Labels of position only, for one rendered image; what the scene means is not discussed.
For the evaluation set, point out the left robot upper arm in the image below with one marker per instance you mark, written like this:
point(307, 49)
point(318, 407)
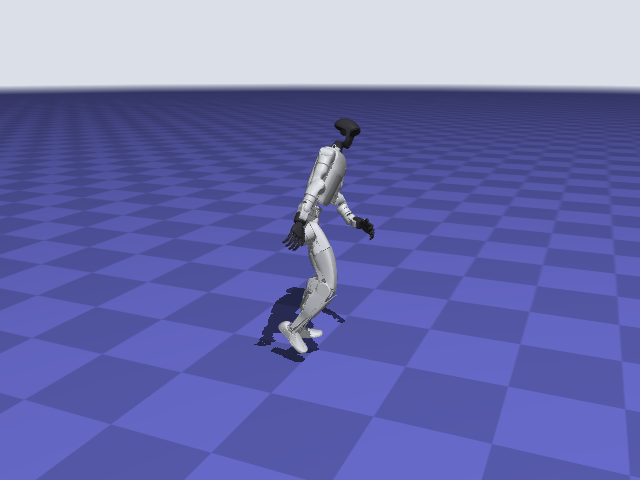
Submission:
point(338, 198)

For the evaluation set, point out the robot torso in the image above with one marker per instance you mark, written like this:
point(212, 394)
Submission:
point(332, 180)

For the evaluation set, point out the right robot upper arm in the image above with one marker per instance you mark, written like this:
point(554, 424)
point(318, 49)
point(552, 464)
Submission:
point(326, 156)

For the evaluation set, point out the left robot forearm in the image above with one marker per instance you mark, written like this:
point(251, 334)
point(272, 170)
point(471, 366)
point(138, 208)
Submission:
point(347, 215)

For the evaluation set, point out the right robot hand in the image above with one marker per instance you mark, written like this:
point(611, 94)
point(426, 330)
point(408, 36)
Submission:
point(298, 233)

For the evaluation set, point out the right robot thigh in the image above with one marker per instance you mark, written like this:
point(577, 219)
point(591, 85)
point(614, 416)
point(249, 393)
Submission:
point(323, 254)

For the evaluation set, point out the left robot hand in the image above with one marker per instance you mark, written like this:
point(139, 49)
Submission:
point(365, 225)

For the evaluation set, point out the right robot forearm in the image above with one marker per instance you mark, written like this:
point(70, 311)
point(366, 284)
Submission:
point(311, 195)

